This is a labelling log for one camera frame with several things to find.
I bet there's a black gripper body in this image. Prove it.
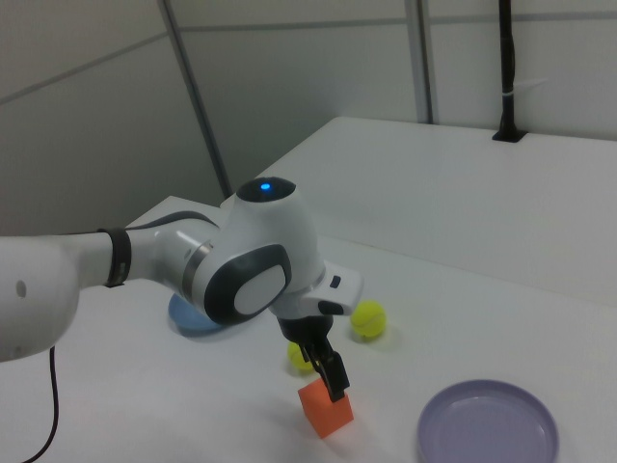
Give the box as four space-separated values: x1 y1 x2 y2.
277 313 336 350

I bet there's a yellow tennis ball black print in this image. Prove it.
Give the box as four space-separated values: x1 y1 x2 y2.
287 340 315 372

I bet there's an orange cube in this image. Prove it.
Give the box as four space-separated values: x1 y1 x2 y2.
297 377 355 440

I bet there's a plain yellow tennis ball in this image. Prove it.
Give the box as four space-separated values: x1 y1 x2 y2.
349 300 388 339

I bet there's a blue plate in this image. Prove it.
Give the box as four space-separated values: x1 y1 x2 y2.
167 293 228 337

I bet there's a purple plate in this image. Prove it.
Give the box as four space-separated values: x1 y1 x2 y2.
416 379 560 463

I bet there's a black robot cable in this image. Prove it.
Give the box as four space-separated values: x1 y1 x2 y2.
18 344 60 463

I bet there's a grey partition post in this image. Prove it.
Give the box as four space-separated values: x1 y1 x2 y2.
156 0 233 200
403 0 435 124

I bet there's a white cable tie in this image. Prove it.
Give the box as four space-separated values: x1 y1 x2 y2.
500 78 550 97

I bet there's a black camera pole with clamp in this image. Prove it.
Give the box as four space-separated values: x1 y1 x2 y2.
491 0 526 144

